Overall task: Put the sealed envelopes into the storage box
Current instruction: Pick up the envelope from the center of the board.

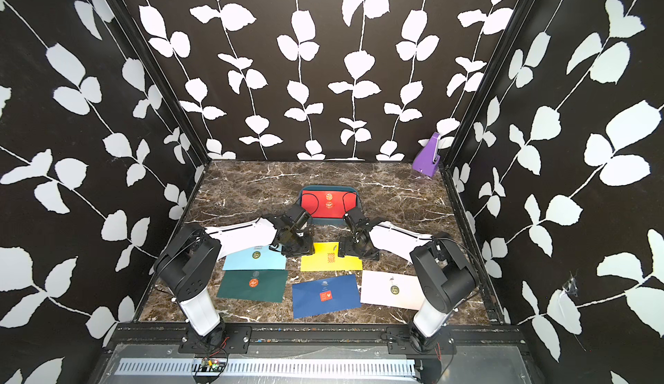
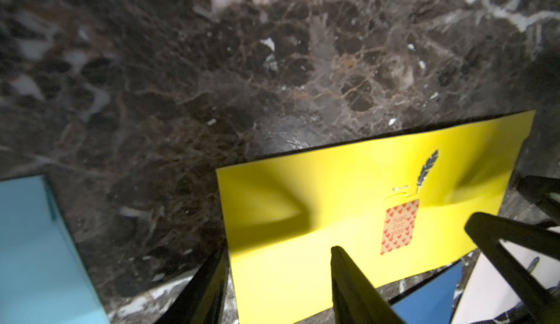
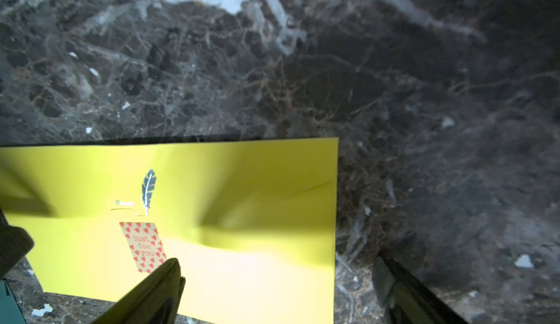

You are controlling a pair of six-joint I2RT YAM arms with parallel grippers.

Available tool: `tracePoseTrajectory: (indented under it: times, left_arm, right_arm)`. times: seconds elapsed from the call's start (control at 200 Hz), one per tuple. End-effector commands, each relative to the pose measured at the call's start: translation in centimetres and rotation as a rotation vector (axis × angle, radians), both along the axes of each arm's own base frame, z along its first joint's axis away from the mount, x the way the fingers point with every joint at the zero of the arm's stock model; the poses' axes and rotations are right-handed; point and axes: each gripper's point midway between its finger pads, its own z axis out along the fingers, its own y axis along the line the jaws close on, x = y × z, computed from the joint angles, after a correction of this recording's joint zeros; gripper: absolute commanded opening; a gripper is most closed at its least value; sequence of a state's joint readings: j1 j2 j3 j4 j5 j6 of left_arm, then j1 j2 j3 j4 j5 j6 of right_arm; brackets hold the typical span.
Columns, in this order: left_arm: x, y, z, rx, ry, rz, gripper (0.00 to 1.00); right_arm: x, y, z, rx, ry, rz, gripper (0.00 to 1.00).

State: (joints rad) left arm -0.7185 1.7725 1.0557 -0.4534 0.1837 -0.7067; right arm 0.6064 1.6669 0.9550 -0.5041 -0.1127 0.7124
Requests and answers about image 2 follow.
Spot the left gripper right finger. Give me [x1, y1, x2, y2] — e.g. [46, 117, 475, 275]
[330, 246, 404, 324]

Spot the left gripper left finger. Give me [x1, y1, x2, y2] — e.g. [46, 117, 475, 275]
[156, 247, 229, 324]

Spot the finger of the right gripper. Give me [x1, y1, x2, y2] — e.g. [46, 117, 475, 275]
[517, 175, 559, 221]
[464, 212, 560, 324]

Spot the yellow envelope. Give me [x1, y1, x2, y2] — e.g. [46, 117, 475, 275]
[217, 111, 535, 323]

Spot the light blue envelope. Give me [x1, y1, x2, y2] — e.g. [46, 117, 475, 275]
[1, 176, 109, 323]

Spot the pale pink sealed envelope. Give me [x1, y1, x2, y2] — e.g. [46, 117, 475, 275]
[451, 239, 559, 323]

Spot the dark blue sealed envelope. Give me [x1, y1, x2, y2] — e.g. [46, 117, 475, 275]
[392, 261, 463, 324]

